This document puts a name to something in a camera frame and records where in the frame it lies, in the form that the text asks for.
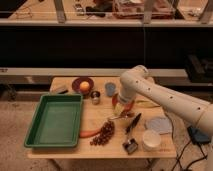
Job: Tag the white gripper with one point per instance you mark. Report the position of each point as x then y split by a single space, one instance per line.
119 107

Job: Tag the black handled brush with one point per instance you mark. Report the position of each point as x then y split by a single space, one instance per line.
130 145

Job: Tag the silver fork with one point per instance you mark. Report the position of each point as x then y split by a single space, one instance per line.
129 115

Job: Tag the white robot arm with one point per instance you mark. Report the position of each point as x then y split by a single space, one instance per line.
196 111

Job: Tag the red bowl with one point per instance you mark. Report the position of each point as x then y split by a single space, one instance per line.
127 107

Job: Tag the blue cup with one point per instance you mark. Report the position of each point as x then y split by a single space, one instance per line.
110 89

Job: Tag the bunch of red grapes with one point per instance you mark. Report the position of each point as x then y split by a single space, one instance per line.
106 133

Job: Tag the small metal cup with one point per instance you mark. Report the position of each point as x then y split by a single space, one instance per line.
95 96

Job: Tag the wooden table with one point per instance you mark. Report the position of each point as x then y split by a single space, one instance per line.
93 116

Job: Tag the orange fruit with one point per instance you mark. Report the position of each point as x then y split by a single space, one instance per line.
84 86

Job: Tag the orange carrot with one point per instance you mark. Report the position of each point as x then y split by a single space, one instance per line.
89 133

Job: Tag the dark red plate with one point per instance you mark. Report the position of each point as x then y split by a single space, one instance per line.
76 84

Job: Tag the green plastic tray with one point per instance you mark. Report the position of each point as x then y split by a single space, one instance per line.
56 122

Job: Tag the grey sponge block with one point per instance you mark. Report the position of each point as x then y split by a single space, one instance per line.
61 90

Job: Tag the black power adapter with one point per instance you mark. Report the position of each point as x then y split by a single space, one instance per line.
197 137

